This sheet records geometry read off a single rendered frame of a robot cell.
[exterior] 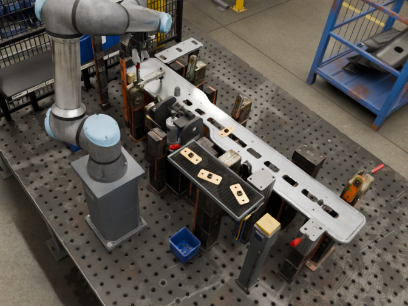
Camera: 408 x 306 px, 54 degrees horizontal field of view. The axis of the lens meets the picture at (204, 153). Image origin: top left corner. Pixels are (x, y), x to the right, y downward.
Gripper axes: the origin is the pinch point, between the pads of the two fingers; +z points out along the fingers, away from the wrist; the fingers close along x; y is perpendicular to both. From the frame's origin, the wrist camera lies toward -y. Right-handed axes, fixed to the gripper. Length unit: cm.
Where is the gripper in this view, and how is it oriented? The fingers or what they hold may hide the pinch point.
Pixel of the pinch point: (137, 60)
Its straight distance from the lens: 193.1
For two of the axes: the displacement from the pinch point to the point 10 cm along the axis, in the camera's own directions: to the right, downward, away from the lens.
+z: -0.8, 6.7, 7.4
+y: 7.0, 5.7, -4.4
